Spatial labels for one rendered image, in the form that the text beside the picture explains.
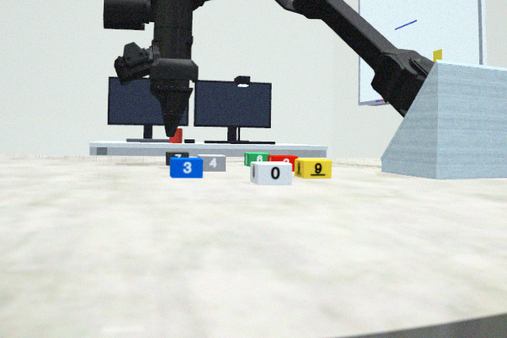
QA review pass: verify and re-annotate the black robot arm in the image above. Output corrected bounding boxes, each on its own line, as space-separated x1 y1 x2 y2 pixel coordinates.
103 0 435 118

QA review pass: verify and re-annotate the blue block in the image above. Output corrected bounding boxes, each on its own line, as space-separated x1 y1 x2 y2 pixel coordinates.
170 158 203 178

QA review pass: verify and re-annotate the green block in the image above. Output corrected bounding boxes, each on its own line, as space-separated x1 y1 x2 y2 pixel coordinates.
244 153 270 167

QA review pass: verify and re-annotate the red block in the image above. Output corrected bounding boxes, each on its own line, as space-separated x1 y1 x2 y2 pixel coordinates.
268 155 298 172

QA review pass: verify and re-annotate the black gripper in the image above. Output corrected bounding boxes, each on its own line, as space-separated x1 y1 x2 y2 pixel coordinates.
150 27 199 137

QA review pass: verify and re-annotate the yellow block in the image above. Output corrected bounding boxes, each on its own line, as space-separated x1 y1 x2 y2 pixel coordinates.
295 159 332 179

